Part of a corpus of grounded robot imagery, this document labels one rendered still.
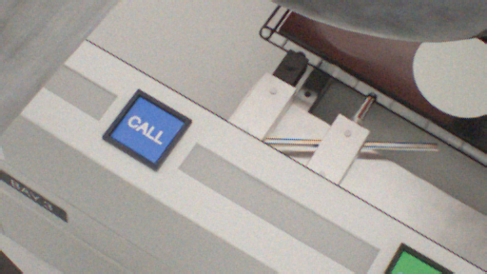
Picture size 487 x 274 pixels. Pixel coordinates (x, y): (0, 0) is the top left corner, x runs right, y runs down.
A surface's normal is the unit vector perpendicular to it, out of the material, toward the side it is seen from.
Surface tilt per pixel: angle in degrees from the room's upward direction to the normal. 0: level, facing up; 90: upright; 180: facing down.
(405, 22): 94
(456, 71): 1
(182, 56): 0
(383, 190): 0
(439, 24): 93
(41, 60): 83
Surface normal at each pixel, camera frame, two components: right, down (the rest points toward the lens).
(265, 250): 0.09, -0.45
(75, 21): 0.40, 0.77
